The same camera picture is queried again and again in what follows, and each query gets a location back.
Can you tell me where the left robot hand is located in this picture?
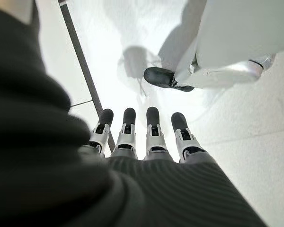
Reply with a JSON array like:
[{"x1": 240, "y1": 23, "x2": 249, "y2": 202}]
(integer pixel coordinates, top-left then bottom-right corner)
[{"x1": 0, "y1": 6, "x2": 269, "y2": 227}]

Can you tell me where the white glossy cabinet door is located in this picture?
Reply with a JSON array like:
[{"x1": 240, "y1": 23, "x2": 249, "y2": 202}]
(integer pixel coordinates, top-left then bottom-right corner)
[
  {"x1": 70, "y1": 104, "x2": 103, "y2": 120},
  {"x1": 14, "y1": 0, "x2": 96, "y2": 106}
]

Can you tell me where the dark cabinet toe kick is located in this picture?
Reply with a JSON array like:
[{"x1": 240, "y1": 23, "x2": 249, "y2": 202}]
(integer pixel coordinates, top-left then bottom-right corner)
[{"x1": 57, "y1": 0, "x2": 117, "y2": 152}]

